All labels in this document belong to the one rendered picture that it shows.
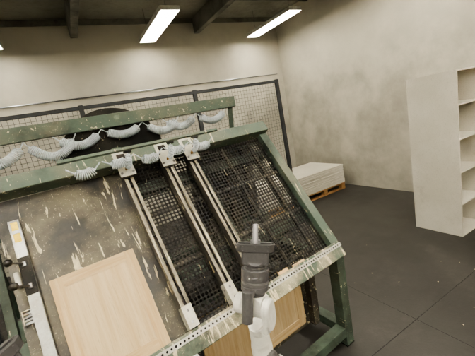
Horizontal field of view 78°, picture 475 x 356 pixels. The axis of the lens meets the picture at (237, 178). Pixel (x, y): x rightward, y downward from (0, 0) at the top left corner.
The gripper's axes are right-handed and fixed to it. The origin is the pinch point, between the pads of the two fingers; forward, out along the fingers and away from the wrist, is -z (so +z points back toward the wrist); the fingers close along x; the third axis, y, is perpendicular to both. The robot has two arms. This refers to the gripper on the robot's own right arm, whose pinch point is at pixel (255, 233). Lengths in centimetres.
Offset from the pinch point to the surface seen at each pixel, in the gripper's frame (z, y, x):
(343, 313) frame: 90, 146, -70
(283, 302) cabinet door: 79, 135, -21
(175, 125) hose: -62, 156, 72
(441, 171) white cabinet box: -27, 297, -232
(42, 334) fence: 58, 38, 100
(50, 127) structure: -51, 101, 144
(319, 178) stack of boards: -16, 540, -128
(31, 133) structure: -46, 94, 153
